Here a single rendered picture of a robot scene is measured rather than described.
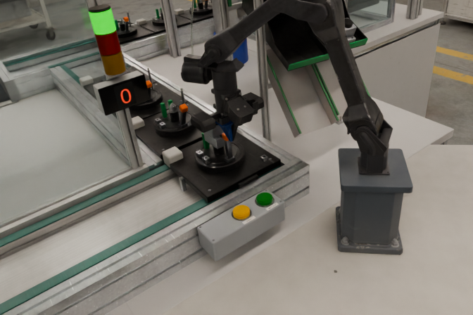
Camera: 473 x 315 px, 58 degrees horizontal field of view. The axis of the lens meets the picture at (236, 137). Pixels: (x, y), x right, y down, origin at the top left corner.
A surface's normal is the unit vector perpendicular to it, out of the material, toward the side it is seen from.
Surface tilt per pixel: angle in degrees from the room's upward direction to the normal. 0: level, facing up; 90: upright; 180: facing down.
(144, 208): 0
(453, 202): 0
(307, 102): 45
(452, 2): 90
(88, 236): 0
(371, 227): 90
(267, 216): 90
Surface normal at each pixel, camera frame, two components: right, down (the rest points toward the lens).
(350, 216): -0.81, 0.37
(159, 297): -0.09, -0.84
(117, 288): 0.58, 0.38
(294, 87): 0.24, -0.29
